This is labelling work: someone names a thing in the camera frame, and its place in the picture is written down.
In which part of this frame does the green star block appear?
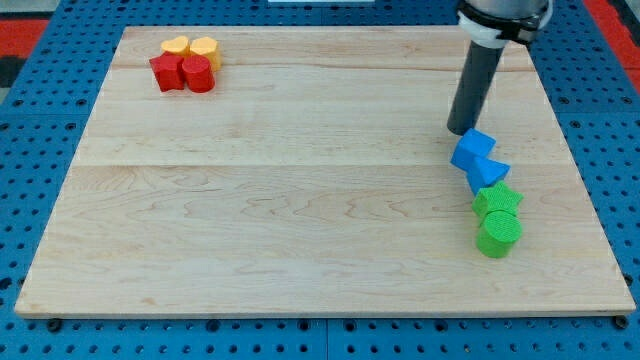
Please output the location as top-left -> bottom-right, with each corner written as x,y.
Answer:
471,180 -> 524,220

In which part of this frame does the red star block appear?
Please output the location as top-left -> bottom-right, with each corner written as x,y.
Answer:
149,52 -> 185,92

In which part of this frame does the wooden board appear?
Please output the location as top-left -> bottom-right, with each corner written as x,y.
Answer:
15,26 -> 635,319

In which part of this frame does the blue cube block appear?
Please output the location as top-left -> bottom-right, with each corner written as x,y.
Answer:
450,129 -> 496,171

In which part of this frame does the red cylinder block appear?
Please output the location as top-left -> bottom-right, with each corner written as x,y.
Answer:
182,55 -> 215,93

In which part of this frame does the blue triangle block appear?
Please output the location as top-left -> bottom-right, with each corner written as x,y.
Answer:
466,157 -> 511,195

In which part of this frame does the yellow hexagon block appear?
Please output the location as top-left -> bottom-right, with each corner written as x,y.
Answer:
189,37 -> 222,72

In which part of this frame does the green cylinder block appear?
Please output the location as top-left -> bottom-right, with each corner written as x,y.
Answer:
476,211 -> 522,258

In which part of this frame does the yellow heart block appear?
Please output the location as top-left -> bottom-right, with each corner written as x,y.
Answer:
160,35 -> 190,57

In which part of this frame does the grey cylindrical pointer tool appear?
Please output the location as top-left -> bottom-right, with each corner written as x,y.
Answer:
447,42 -> 504,136

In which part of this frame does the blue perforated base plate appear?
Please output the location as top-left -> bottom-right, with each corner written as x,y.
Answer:
1,0 -> 639,359

